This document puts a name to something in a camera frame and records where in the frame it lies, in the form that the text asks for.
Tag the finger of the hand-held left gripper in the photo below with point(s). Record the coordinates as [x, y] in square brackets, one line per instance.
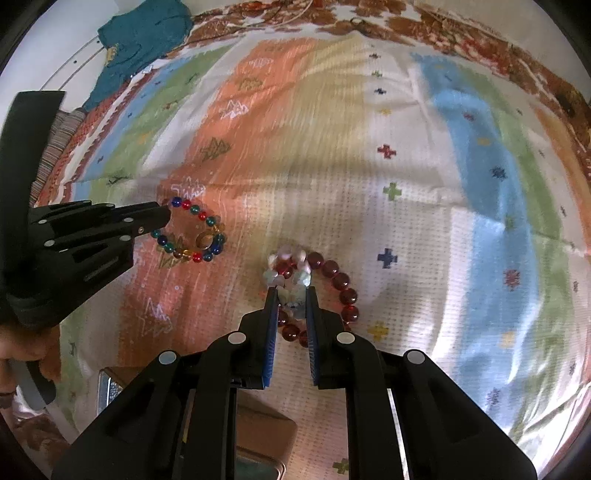
[115, 235]
[92, 213]

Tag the silver metal tin box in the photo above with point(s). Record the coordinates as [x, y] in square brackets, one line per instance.
[263, 434]

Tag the striped pastel mat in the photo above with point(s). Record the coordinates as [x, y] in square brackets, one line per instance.
[323, 161]

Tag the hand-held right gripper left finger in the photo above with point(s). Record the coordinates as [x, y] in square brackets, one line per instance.
[272, 341]

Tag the teal garment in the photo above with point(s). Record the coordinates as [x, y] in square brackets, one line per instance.
[138, 37]

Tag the person's left hand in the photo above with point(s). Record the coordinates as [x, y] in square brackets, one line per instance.
[32, 346]

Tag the white bed rail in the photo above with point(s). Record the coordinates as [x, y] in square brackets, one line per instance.
[74, 64]

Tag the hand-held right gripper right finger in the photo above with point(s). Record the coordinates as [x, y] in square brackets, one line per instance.
[312, 341]

